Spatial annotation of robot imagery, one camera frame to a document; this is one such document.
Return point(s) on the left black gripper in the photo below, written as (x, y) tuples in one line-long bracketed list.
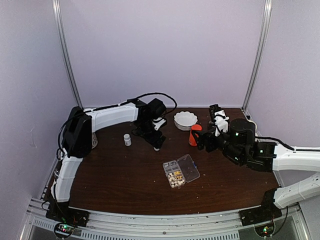
[(153, 139)]

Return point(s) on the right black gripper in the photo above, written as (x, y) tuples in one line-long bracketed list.
[(206, 135)]

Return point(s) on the orange pill bottle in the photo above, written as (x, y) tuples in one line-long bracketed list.
[(193, 135)]

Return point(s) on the taller small white bottle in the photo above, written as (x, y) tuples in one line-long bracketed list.
[(127, 139)]

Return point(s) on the clear plastic pill organizer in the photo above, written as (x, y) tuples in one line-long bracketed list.
[(185, 165)]

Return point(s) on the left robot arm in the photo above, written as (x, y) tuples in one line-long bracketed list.
[(75, 143)]

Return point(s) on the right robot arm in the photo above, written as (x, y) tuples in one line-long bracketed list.
[(241, 146)]

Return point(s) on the yellow pills in organizer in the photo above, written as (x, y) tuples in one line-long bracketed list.
[(178, 175)]

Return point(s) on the white pills in organizer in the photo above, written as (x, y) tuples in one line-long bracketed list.
[(172, 178)]

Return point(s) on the beige pills in organizer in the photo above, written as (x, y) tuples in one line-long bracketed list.
[(177, 184)]

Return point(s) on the white fluted bowl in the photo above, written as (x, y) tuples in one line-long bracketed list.
[(184, 120)]

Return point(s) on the white floral mug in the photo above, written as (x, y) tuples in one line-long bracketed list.
[(94, 140)]

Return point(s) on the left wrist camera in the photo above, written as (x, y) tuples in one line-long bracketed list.
[(158, 123)]

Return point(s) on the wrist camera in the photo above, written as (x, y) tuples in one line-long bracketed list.
[(219, 119), (158, 123)]

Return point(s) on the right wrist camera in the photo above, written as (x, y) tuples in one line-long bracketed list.
[(219, 119)]

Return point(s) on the front aluminium rail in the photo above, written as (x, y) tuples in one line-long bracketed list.
[(207, 226)]

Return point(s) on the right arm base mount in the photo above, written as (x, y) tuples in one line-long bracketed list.
[(262, 216)]

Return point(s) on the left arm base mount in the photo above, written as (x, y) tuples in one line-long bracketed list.
[(67, 218)]

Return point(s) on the right aluminium frame post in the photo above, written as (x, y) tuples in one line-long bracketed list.
[(264, 30)]

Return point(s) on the aluminium frame post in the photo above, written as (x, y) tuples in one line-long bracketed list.
[(56, 5), (264, 30)]

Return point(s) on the left aluminium frame post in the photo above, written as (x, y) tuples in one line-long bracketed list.
[(56, 5)]

